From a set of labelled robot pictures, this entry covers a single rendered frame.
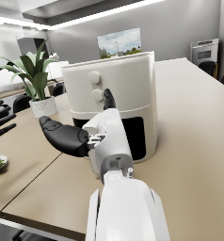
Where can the pale air fryer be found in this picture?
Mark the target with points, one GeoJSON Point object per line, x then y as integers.
{"type": "Point", "coordinates": [117, 103]}

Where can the potted green plant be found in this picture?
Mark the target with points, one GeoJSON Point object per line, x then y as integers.
{"type": "Point", "coordinates": [34, 81]}

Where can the landscape picture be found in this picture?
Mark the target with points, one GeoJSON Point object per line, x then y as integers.
{"type": "Point", "coordinates": [119, 43]}

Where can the built-in wall oven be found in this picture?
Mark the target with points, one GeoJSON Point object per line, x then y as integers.
{"type": "Point", "coordinates": [204, 52]}

